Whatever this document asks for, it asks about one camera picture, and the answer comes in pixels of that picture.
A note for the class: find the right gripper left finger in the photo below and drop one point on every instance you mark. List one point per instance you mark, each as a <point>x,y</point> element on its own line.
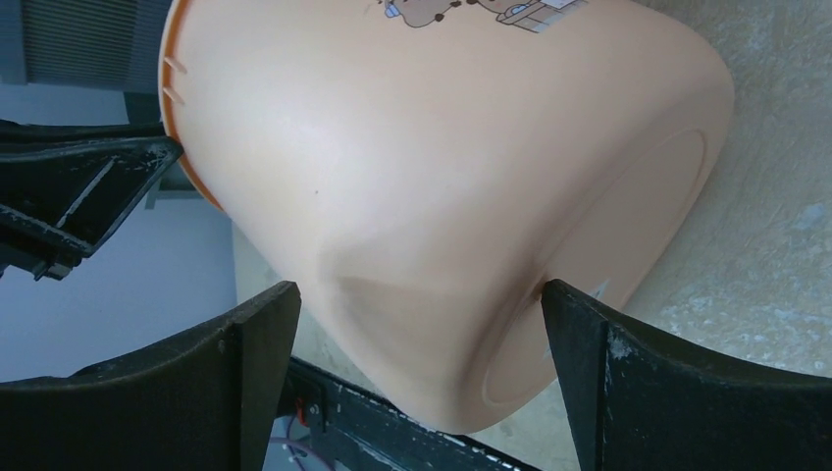
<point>203,399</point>

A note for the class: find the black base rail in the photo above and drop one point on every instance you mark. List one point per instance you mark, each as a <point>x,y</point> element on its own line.
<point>363,431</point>

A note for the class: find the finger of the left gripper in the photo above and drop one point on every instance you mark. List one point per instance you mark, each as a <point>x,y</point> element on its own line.
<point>66,189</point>

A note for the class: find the dark grey plastic bin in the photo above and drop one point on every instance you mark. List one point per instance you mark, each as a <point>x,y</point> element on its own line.
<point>141,109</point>

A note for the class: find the grey mesh basket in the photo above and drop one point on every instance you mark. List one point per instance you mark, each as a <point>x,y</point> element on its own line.
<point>100,44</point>

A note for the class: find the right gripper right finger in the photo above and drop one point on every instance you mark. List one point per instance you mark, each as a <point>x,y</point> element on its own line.
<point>639,398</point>

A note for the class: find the large orange plastic bucket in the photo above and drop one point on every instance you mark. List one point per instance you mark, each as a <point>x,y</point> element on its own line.
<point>422,168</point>

